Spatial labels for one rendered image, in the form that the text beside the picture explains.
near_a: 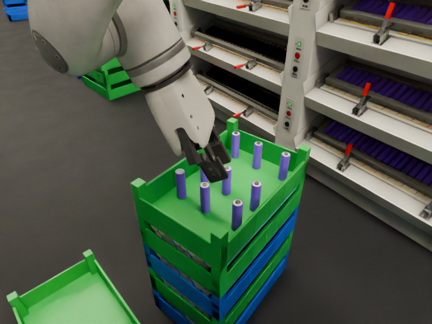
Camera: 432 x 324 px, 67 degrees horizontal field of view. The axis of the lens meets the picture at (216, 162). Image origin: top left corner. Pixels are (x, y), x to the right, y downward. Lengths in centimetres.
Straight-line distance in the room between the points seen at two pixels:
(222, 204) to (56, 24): 43
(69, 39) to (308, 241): 86
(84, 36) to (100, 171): 101
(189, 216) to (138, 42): 34
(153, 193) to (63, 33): 38
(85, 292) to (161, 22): 73
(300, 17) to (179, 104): 71
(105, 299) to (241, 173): 47
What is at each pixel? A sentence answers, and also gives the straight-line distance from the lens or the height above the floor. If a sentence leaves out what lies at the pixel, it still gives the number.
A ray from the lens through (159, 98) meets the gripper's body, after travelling 41.
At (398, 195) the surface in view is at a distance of 109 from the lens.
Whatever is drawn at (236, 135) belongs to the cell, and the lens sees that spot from 72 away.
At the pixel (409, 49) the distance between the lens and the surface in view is 93.
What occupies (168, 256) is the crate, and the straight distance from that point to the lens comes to 64.
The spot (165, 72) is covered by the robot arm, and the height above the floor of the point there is 62.
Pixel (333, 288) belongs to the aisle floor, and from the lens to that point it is 95.
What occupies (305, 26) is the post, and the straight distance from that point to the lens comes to 105.
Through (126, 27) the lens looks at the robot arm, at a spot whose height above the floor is 68.
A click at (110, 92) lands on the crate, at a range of 182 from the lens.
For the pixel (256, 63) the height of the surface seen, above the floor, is 33.
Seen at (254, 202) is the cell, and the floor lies 35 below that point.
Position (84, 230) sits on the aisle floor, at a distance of 110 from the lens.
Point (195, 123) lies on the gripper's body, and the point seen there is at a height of 56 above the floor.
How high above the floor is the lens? 77
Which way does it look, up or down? 37 degrees down
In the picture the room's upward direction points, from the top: straight up
